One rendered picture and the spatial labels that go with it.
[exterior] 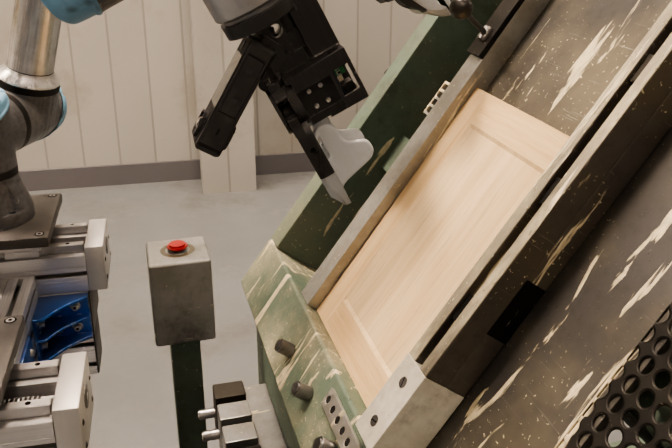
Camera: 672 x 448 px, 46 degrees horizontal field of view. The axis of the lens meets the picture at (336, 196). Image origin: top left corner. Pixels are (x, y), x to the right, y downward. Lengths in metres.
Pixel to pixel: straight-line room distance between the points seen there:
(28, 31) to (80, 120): 3.15
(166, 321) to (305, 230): 0.33
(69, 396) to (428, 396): 0.46
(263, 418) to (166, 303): 0.32
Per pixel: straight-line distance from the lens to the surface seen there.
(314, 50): 0.73
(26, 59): 1.56
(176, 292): 1.58
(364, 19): 4.68
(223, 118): 0.72
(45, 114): 1.59
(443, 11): 1.40
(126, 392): 2.87
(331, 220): 1.65
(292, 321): 1.43
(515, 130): 1.23
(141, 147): 4.70
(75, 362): 1.17
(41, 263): 1.53
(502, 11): 1.41
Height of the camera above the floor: 1.60
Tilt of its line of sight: 21 degrees down
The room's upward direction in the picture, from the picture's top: straight up
